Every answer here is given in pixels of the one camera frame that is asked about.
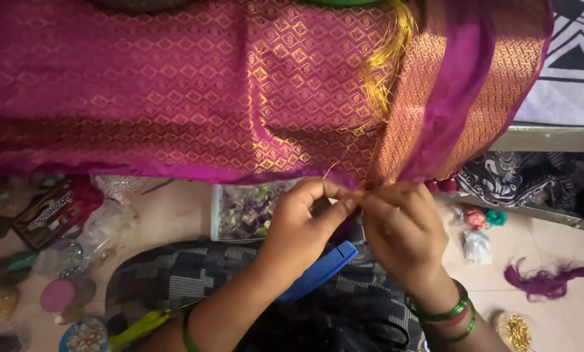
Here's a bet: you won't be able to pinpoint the person's left hand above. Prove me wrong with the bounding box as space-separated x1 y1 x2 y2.
259 176 361 292

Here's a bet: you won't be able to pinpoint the person's right hand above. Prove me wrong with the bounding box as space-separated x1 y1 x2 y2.
359 181 450 297

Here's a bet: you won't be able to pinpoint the magenta gold-patterned silk saree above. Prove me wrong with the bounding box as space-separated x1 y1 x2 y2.
0 0 555 190

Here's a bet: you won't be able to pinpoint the blue plastic comb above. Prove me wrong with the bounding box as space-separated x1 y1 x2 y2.
276 240 359 302

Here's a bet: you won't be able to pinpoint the clear box of mixed beads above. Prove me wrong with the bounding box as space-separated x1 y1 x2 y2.
210 179 303 243

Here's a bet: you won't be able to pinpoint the magenta saree tassels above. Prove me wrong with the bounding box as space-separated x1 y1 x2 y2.
425 177 460 194

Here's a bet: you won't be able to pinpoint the pink thread bundle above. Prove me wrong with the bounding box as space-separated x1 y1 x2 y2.
460 204 488 231

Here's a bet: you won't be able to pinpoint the white thread bundle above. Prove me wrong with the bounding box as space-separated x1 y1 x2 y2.
462 230 493 266

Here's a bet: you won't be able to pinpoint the green and red wrist bangles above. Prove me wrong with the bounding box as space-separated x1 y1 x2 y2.
405 280 477 344

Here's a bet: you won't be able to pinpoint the teal thread bundle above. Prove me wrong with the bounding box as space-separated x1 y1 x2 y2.
485 209 509 229

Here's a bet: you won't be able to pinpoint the black and white floral cloth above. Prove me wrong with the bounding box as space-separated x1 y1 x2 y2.
455 151 584 219

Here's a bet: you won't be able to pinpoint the thin green wrist bangle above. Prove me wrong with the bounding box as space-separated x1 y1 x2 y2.
181 304 203 352

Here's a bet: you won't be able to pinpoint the jar of gold beads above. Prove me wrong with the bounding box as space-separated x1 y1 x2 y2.
491 310 537 352

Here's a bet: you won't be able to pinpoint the purple thread bundle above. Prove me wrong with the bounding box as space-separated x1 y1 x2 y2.
504 257 584 302

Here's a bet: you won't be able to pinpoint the yellow-gold thread bundle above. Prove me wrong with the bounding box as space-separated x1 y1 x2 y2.
359 0 416 129

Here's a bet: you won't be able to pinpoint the clear plastic bag of beads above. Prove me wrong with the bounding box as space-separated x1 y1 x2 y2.
34 199 140 277

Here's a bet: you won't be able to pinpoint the red thread bundle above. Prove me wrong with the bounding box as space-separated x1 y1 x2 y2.
71 176 105 218

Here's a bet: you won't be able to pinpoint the blue bowl of beads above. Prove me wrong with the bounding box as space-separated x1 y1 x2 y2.
59 316 109 352

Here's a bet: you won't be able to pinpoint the white black geometric bedsheet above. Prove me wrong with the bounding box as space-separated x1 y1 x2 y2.
514 0 584 127

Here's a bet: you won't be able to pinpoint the pink round lid container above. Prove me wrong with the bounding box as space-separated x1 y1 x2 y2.
39 278 97 315

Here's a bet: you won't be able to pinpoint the dark brown printed box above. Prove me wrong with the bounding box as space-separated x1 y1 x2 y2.
11 178 83 252

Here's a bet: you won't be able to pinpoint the jar of golden beads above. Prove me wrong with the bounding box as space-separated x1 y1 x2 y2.
0 285 21 321

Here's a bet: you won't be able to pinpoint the grey metal bed frame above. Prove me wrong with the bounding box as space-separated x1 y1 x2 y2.
434 122 584 232

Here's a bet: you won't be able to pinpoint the yellow-green handled scissors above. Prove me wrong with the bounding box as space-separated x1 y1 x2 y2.
107 308 172 350

